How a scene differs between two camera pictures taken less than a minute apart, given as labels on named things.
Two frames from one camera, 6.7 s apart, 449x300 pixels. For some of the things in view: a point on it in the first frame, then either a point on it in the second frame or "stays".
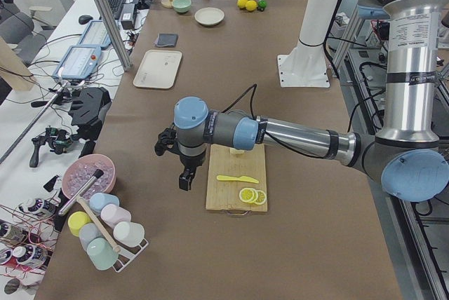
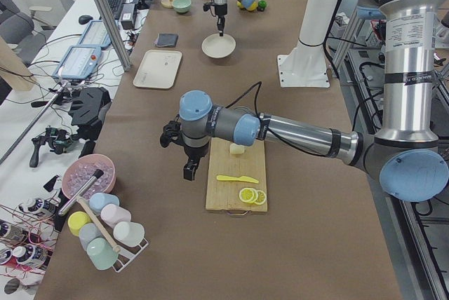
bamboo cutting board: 224,194 stays
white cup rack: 126,254 stays
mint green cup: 102,253 stays
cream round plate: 209,16 -> 216,46
